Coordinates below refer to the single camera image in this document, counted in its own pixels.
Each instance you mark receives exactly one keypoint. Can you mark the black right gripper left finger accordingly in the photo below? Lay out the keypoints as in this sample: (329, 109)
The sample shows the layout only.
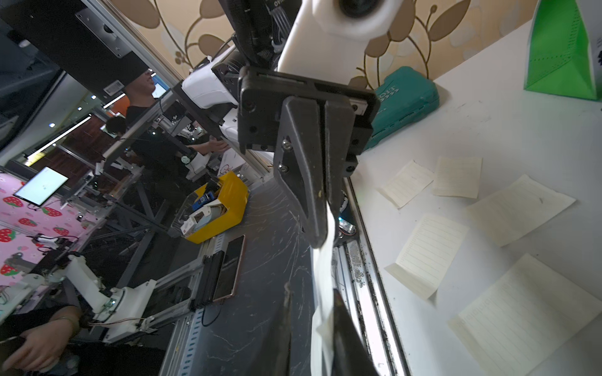
(277, 353)

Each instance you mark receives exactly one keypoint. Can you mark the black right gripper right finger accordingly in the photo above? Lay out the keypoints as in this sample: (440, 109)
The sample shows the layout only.
(350, 355)

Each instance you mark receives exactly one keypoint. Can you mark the large green white bag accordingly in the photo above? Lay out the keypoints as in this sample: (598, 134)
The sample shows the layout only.
(564, 49)

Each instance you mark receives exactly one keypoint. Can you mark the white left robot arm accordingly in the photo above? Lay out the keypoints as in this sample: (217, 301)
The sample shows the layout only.
(246, 77)

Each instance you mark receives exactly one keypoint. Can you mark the green plastic tool case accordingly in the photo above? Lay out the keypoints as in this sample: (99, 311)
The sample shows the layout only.
(406, 97)

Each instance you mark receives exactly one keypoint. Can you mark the yellow storage bin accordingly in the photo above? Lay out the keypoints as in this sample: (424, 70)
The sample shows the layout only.
(221, 214)

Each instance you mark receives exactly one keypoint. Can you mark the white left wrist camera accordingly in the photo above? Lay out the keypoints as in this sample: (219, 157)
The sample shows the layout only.
(325, 44)

